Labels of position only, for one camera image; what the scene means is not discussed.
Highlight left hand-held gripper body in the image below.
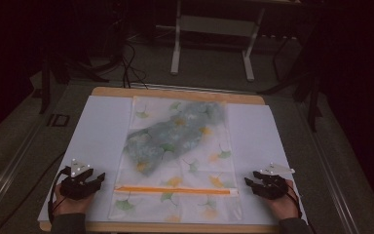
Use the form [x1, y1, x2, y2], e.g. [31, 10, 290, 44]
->
[59, 158, 94, 201]

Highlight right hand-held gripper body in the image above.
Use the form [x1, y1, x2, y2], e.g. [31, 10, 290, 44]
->
[260, 162, 296, 200]

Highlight translucent leaf-print zipper bag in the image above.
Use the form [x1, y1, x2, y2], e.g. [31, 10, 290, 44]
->
[107, 96, 243, 224]

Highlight person's left hand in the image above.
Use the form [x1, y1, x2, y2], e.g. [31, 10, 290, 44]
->
[52, 186, 95, 216]

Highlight person's right hand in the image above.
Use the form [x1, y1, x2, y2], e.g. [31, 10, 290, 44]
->
[266, 179, 300, 220]

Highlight white table mat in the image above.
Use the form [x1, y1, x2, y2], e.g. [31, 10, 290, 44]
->
[37, 95, 307, 226]

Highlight blue-green cloth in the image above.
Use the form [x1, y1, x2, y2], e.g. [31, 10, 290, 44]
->
[123, 100, 226, 177]

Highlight black metal stand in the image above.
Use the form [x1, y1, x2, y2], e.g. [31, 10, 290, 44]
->
[38, 45, 111, 115]
[258, 16, 326, 134]

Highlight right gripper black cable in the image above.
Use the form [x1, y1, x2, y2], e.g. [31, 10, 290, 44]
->
[283, 187, 304, 219]

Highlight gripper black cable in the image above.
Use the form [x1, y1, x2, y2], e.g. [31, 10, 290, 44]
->
[283, 187, 304, 219]
[47, 166, 72, 225]

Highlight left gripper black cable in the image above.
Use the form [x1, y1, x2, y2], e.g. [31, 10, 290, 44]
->
[47, 166, 72, 225]

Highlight thin black floor cable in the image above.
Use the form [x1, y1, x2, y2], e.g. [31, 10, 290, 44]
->
[0, 150, 66, 234]

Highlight metal floor rail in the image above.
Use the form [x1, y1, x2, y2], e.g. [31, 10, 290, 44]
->
[0, 121, 45, 225]
[295, 101, 362, 234]

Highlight black floor bracket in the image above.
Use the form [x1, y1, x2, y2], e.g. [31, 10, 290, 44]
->
[47, 113, 71, 128]

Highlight black floor cables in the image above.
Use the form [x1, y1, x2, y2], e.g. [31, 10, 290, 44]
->
[119, 40, 150, 90]

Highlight white metal desk frame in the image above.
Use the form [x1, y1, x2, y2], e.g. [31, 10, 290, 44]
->
[169, 0, 267, 82]

